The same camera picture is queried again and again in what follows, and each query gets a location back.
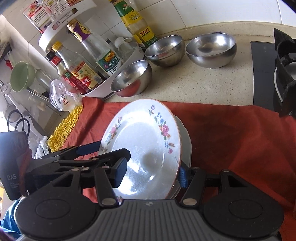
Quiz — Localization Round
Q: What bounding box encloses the red cloth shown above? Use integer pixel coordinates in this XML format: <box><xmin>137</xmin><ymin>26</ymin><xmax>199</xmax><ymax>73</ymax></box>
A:
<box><xmin>64</xmin><ymin>97</ymin><xmax>295</xmax><ymax>240</ymax></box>

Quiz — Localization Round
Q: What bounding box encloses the clear plastic bag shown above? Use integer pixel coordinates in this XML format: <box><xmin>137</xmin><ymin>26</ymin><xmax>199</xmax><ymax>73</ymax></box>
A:
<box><xmin>49</xmin><ymin>79</ymin><xmax>82</xmax><ymax>112</ymax></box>

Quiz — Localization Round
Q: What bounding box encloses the yellow label oil bottle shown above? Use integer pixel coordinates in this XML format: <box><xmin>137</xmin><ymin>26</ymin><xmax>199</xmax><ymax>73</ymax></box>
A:
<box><xmin>110</xmin><ymin>0</ymin><xmax>157</xmax><ymax>49</ymax></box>

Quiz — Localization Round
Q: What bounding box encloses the red cap sauce bottle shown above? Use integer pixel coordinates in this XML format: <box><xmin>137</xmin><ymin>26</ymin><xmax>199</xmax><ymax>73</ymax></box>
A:
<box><xmin>46</xmin><ymin>50</ymin><xmax>90</xmax><ymax>94</ymax></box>

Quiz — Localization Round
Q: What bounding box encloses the lower white plate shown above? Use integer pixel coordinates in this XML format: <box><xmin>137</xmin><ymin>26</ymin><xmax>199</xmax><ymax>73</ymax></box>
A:
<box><xmin>169</xmin><ymin>115</ymin><xmax>192</xmax><ymax>199</ymax></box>

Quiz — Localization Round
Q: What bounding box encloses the yellow chenille mat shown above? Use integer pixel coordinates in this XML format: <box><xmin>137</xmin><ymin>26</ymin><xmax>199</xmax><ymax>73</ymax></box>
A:
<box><xmin>47</xmin><ymin>104</ymin><xmax>83</xmax><ymax>152</ymax></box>

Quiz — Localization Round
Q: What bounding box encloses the floral white plate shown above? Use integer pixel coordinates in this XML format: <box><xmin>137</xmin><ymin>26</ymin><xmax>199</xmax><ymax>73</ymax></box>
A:
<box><xmin>99</xmin><ymin>99</ymin><xmax>182</xmax><ymax>199</ymax></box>

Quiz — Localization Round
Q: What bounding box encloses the yellow cap vinegar bottle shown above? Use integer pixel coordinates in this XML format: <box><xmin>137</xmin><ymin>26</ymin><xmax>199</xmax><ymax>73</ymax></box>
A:
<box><xmin>52</xmin><ymin>41</ymin><xmax>103</xmax><ymax>91</ymax></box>

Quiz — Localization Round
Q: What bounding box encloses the middle steel bowl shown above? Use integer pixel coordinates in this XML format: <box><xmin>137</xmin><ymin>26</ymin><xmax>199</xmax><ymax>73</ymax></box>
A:
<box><xmin>144</xmin><ymin>35</ymin><xmax>185</xmax><ymax>67</ymax></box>

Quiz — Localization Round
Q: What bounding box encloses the white condiment rack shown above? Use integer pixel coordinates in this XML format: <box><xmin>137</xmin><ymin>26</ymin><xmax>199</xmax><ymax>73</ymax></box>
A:
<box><xmin>39</xmin><ymin>1</ymin><xmax>144</xmax><ymax>99</ymax></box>

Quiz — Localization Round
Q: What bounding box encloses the small steel bowl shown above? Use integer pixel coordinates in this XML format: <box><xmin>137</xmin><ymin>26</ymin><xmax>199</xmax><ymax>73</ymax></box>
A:
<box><xmin>111</xmin><ymin>60</ymin><xmax>152</xmax><ymax>97</ymax></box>

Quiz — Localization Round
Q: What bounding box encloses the green plastic ladle cup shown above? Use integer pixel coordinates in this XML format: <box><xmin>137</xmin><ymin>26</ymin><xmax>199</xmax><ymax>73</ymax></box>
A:
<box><xmin>10</xmin><ymin>61</ymin><xmax>35</xmax><ymax>92</ymax></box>

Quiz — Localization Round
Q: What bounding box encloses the purple cap soy bottle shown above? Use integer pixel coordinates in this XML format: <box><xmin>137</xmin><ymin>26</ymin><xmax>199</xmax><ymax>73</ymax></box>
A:
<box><xmin>67</xmin><ymin>19</ymin><xmax>122</xmax><ymax>76</ymax></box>

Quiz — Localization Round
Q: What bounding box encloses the right steel bowl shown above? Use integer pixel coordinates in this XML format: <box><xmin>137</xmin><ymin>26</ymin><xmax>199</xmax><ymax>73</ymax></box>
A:
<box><xmin>185</xmin><ymin>33</ymin><xmax>237</xmax><ymax>69</ymax></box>

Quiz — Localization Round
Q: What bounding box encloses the black gas stove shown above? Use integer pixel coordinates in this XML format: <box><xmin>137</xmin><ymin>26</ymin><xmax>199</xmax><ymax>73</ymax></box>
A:
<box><xmin>251</xmin><ymin>28</ymin><xmax>295</xmax><ymax>118</ymax></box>

